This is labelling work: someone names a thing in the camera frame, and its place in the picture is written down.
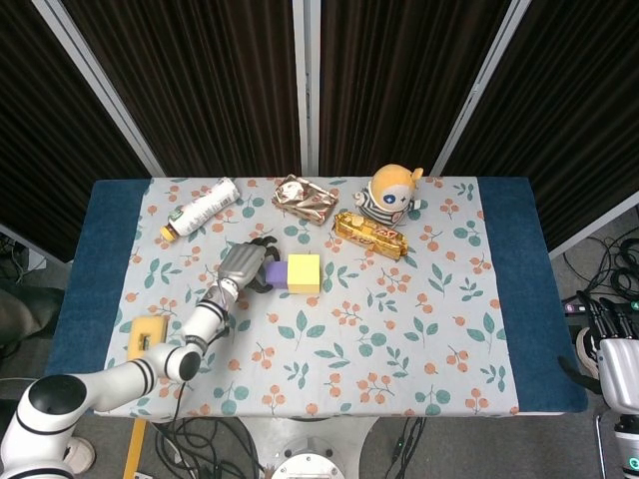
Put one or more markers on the floral print tablecloth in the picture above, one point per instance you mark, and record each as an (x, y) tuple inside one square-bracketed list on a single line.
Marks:
[(349, 339)]

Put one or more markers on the yellow floor bar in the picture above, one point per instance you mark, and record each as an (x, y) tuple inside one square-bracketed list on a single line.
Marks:
[(134, 449)]

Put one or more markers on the large yellow foam cube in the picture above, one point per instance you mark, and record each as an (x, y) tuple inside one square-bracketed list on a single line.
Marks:
[(303, 272)]

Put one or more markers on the crumpled silver red snack packet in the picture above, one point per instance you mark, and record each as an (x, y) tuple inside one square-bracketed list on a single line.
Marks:
[(304, 199)]

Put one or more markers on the gold biscuit pack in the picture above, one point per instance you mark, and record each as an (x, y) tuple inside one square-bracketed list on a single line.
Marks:
[(369, 234)]

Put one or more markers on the black white sneaker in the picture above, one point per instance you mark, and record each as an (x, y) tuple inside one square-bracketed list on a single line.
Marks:
[(586, 349)]

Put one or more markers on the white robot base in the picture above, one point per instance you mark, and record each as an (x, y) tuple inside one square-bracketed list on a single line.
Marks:
[(309, 449)]

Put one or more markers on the yellow flat tool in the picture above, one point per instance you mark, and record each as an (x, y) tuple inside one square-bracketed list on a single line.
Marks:
[(137, 329)]

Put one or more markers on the black power strip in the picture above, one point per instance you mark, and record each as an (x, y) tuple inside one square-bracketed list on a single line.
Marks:
[(579, 306)]

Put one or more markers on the dark ribbed screen panel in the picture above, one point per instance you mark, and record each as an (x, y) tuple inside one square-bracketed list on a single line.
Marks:
[(40, 125), (399, 75), (199, 75), (574, 125)]

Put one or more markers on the yellow plush toy striped shirt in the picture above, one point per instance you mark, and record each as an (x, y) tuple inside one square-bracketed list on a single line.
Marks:
[(392, 197)]

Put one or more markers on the blue table cover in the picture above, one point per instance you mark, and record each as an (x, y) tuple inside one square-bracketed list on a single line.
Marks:
[(529, 299)]

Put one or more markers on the medium purple foam cube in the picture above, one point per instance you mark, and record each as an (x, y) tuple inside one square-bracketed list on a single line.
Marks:
[(277, 273)]

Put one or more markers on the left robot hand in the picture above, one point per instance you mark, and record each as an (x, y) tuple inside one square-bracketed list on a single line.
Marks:
[(242, 264)]

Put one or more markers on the white bottle amber cap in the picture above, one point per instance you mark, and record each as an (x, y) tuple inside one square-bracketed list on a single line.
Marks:
[(204, 207)]

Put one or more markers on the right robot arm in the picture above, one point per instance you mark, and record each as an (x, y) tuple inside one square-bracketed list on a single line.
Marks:
[(629, 444)]

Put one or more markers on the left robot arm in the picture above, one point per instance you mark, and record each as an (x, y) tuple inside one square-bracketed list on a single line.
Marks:
[(125, 376)]

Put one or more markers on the white shoe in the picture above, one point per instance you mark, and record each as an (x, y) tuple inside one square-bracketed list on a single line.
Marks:
[(80, 456)]

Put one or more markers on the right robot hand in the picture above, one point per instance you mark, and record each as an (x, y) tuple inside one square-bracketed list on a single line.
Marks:
[(621, 369)]

